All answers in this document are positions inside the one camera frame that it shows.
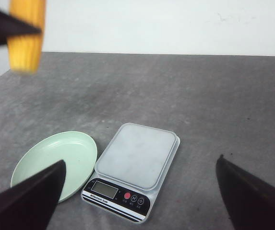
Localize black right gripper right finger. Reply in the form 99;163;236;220
215;155;275;230

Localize silver digital kitchen scale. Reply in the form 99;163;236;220
81;123;180;224

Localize light green plate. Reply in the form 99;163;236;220
10;131;97;202

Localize yellow corn cob piece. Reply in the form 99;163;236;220
7;0;46;74

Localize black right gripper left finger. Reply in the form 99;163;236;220
0;160;66;230

